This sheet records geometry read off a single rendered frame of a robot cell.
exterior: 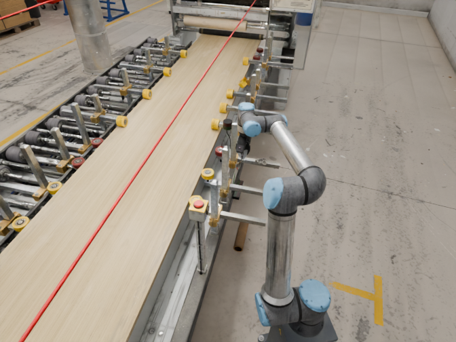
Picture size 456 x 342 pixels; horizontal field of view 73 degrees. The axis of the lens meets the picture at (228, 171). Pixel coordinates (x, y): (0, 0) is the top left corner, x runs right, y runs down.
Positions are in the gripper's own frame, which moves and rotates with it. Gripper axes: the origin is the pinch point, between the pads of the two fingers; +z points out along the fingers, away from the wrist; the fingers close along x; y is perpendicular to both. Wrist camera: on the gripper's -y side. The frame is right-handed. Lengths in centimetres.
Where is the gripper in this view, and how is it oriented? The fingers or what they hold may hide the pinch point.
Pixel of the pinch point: (241, 158)
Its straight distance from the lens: 192.2
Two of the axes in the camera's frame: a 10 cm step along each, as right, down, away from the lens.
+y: 2.3, -6.5, 7.3
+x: -9.7, -1.7, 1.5
